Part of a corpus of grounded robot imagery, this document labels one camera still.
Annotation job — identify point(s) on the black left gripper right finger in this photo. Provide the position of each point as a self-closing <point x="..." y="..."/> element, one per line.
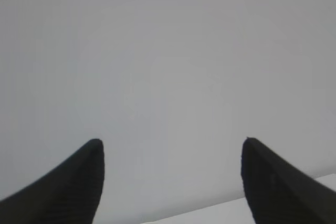
<point x="277" y="192"/>

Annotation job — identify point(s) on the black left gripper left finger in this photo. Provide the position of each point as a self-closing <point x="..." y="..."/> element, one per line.
<point x="69" y="193"/>

